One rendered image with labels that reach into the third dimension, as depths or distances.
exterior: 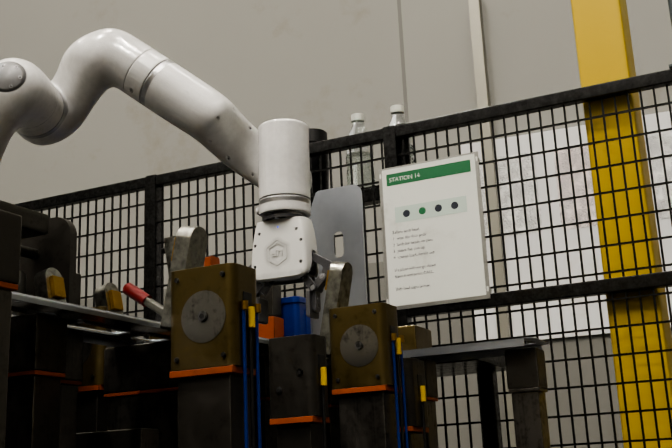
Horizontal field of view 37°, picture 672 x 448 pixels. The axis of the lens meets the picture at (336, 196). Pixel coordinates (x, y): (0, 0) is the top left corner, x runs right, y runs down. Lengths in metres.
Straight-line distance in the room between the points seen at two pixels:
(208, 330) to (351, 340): 0.35
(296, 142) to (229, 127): 0.13
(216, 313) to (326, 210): 0.79
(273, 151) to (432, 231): 0.59
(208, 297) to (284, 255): 0.45
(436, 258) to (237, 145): 0.57
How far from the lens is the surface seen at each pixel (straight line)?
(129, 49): 1.75
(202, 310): 1.16
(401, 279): 2.13
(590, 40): 2.18
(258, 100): 4.21
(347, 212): 1.89
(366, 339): 1.45
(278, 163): 1.62
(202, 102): 1.68
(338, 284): 1.49
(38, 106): 1.73
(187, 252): 1.20
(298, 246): 1.59
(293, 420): 1.34
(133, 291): 1.77
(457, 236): 2.10
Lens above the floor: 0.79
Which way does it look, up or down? 16 degrees up
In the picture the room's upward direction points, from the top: 3 degrees counter-clockwise
